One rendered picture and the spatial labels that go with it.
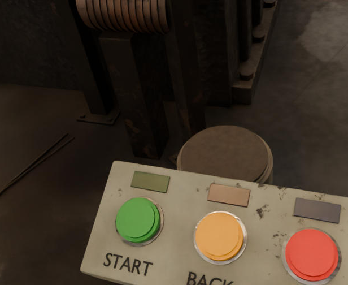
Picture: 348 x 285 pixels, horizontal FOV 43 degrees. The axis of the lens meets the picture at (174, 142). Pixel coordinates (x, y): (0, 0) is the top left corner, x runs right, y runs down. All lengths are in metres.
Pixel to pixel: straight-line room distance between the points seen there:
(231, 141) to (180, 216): 0.19
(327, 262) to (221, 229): 0.09
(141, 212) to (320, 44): 1.32
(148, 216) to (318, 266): 0.15
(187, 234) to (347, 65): 1.23
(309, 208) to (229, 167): 0.17
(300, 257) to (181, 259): 0.10
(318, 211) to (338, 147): 0.90
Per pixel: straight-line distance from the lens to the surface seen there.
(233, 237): 0.38
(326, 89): 1.46
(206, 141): 0.57
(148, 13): 0.93
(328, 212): 0.39
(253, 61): 1.45
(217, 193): 0.40
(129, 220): 0.40
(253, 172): 0.54
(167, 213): 0.40
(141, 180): 0.42
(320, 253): 0.37
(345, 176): 1.22
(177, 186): 0.41
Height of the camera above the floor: 0.93
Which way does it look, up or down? 46 degrees down
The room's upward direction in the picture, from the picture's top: 11 degrees counter-clockwise
